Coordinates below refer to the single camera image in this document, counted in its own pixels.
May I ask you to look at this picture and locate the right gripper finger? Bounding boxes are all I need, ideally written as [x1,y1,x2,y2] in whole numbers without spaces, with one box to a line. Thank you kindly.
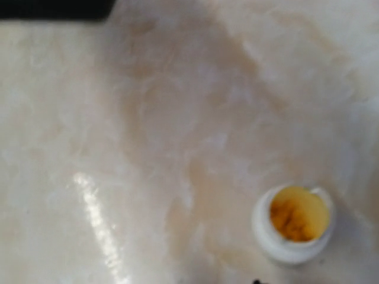
[1,0,115,21]

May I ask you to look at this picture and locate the white pill bottle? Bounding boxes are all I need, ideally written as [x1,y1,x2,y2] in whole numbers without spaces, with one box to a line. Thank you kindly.
[252,185,336,265]

